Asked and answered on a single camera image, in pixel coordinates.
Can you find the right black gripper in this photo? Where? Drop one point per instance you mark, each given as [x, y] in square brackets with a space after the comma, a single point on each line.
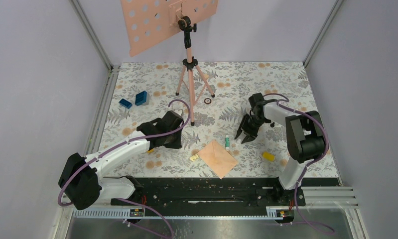
[249, 137]

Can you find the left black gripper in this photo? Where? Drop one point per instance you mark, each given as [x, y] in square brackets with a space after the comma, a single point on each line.
[177, 144]

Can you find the green white glue stick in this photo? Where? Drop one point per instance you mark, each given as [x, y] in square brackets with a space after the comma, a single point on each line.
[227, 142]

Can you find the tan paper envelope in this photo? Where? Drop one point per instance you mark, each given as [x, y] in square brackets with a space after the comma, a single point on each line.
[219, 160]

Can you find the pink perforated music stand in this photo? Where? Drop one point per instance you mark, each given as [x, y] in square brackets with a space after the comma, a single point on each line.
[151, 22]

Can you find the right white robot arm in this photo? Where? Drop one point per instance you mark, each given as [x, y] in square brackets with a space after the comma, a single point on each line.
[306, 137]

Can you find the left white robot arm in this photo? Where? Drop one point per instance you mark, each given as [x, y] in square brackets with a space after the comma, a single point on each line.
[84, 179]

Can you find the cream chess knight piece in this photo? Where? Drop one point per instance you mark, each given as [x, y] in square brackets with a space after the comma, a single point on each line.
[194, 157]

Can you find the yellow toy brick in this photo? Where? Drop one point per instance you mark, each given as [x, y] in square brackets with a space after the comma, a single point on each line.
[268, 156]

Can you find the floral patterned table mat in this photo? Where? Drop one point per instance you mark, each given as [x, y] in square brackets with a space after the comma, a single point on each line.
[233, 83]

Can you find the large blue toy brick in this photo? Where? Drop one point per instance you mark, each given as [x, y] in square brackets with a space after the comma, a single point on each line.
[142, 98]

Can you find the small blue toy brick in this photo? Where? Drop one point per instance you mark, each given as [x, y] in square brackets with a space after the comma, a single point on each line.
[125, 103]

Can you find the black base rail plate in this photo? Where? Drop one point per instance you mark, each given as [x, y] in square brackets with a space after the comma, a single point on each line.
[196, 197]

